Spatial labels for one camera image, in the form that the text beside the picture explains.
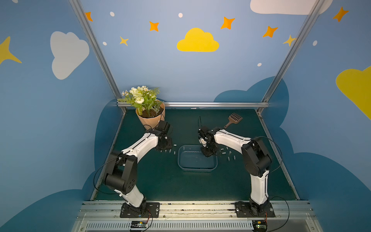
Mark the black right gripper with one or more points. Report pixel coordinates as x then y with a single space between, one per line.
208 151

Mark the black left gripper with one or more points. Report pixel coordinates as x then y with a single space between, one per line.
165 145

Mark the teal plastic storage box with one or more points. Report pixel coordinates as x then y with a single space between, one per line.
191 159

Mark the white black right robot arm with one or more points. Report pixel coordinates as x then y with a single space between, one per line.
257 160

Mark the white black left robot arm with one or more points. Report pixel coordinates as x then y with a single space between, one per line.
121 170

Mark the terracotta ribbed flower pot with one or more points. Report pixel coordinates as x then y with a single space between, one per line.
153 122

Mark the brown grid brush tool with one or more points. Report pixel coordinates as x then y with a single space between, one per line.
233 119

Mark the artificial white flower plant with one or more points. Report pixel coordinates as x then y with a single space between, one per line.
143 99

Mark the left green circuit board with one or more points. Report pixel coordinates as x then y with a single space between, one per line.
138 225

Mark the green circuit board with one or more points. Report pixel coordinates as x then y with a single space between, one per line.
138 225
259 225

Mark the right green circuit board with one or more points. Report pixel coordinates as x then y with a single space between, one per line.
259 225

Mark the aluminium back frame rail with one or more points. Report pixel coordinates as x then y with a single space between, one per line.
183 104

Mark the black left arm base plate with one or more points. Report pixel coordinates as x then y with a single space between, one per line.
143 211

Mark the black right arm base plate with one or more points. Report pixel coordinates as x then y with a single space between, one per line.
253 210

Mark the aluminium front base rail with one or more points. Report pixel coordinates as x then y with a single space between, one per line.
196 216

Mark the aluminium left corner post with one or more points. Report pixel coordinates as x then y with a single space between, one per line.
84 22

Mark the aluminium corner post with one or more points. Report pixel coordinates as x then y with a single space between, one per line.
301 36
84 22

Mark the aluminium right corner post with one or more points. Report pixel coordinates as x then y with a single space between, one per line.
301 36

